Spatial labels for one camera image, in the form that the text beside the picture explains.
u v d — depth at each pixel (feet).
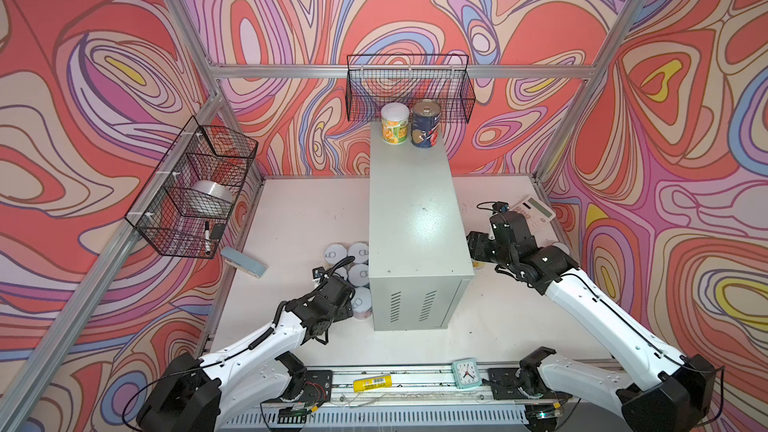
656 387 1.31
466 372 2.42
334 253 2.98
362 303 2.69
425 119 2.42
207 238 2.36
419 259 1.92
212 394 1.32
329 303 2.10
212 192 2.41
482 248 2.26
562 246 3.02
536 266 1.71
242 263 2.98
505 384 2.40
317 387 2.37
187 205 2.36
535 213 3.45
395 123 2.50
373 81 3.13
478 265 1.87
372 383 2.36
